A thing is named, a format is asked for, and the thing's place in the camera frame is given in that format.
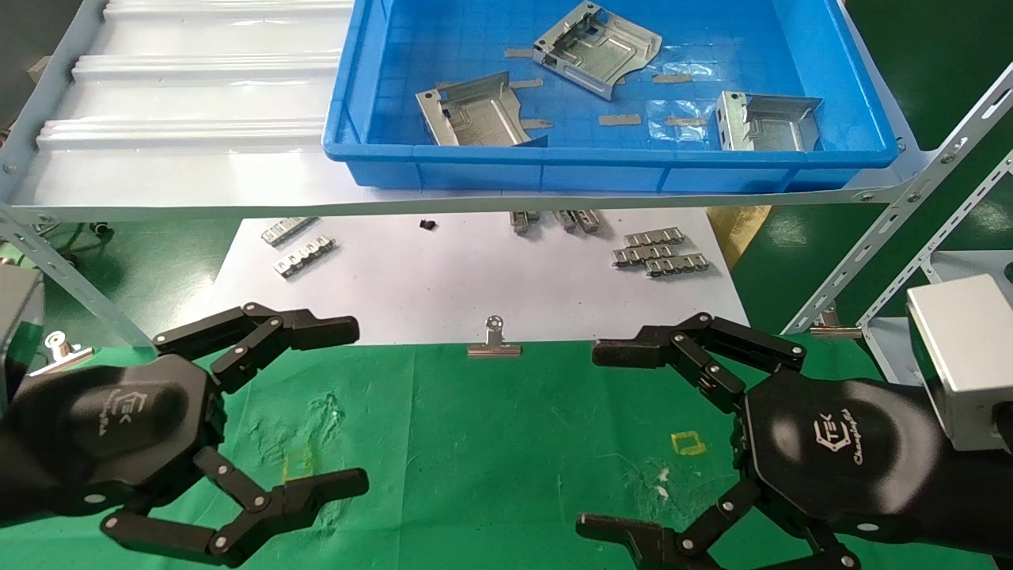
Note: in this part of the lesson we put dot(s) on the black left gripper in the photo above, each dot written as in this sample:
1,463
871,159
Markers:
103,427

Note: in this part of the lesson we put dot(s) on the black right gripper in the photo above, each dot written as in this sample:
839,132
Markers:
839,451

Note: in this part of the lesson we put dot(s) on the sheet metal bracket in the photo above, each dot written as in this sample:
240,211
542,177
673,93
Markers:
593,51
479,115

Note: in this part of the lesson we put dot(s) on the yellow square mark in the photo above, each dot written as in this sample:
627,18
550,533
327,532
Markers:
675,443

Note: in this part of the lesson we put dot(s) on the green cloth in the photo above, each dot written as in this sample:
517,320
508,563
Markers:
514,435

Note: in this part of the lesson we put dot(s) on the tan cardboard piece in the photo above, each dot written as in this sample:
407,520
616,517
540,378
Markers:
740,229

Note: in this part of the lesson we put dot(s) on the grey metal rack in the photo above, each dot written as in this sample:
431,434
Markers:
158,211

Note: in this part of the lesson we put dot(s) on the white flat board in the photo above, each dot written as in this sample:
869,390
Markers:
475,277

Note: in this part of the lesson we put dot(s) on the grey metal side shelf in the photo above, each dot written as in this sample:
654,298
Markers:
890,348

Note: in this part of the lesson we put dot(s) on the clear plastic film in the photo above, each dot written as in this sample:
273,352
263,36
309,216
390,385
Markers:
673,107

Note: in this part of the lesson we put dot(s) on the white ribbed shelf panel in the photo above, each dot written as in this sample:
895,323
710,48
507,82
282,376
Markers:
198,71

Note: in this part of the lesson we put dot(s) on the blue plastic bin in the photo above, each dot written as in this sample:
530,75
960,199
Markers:
443,39

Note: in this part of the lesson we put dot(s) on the notched metal rail part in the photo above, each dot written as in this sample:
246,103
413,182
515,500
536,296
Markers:
566,220
522,222
289,230
588,221
641,255
677,266
654,237
305,257

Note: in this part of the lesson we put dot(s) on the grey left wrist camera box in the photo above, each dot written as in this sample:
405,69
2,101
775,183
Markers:
16,317

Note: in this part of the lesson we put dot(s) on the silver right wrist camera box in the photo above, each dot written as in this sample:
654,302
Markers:
965,356

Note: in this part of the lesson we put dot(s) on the small boxy metal bracket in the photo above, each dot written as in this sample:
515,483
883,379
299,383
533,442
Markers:
772,127

